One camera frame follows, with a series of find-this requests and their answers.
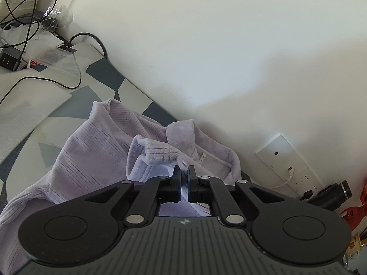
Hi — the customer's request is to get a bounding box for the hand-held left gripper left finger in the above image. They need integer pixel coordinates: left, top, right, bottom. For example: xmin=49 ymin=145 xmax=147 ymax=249
xmin=84 ymin=165 xmax=182 ymax=229

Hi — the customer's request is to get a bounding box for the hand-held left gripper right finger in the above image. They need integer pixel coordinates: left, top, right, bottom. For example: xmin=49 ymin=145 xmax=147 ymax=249
xmin=187 ymin=165 xmax=283 ymax=228

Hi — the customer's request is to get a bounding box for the lilac fleece pajama top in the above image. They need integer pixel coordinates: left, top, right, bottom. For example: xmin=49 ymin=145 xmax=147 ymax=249
xmin=0 ymin=98 xmax=244 ymax=275

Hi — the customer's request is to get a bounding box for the black bottle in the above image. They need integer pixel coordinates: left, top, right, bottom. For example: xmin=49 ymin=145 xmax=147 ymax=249
xmin=307 ymin=180 xmax=353 ymax=213

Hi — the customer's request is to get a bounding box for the red vase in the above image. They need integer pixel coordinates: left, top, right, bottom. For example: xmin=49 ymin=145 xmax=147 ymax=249
xmin=341 ymin=205 xmax=367 ymax=234

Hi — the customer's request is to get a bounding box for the cream printed mug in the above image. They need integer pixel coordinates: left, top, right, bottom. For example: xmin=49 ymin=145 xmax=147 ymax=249
xmin=345 ymin=231 xmax=367 ymax=260

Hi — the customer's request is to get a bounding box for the clear plastic bag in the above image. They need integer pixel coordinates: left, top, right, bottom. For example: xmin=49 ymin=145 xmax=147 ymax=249
xmin=24 ymin=30 xmax=79 ymax=76

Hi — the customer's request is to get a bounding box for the black charger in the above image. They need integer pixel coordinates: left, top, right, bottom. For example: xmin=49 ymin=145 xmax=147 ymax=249
xmin=0 ymin=49 xmax=23 ymax=72

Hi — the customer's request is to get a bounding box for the white wall socket panel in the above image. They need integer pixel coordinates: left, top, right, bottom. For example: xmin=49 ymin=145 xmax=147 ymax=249
xmin=255 ymin=133 xmax=325 ymax=196

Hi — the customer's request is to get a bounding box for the white charging cable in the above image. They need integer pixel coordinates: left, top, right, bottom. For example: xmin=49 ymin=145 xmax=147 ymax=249
xmin=269 ymin=165 xmax=296 ymax=190

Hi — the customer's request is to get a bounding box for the thin dark cable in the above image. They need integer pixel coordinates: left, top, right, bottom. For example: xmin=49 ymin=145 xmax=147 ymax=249
xmin=0 ymin=53 xmax=83 ymax=104

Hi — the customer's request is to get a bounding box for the thick black cable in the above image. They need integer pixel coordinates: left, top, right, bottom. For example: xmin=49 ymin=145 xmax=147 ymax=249
xmin=69 ymin=32 xmax=109 ymax=61

